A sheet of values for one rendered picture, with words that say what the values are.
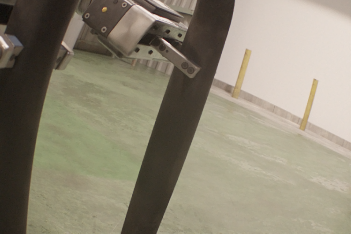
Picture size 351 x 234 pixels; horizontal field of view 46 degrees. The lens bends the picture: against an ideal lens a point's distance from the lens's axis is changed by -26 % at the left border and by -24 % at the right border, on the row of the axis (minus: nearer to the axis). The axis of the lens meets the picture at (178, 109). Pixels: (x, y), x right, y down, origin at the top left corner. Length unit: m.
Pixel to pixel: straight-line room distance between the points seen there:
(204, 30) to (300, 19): 9.08
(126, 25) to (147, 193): 0.17
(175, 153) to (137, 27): 0.13
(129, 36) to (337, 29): 8.68
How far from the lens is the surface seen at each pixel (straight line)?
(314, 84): 7.99
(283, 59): 9.60
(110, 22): 0.48
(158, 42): 0.50
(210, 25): 0.50
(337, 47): 9.01
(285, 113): 8.94
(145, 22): 0.47
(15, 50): 0.21
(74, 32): 6.96
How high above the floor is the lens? 0.67
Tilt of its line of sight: 7 degrees down
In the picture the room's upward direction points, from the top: 19 degrees clockwise
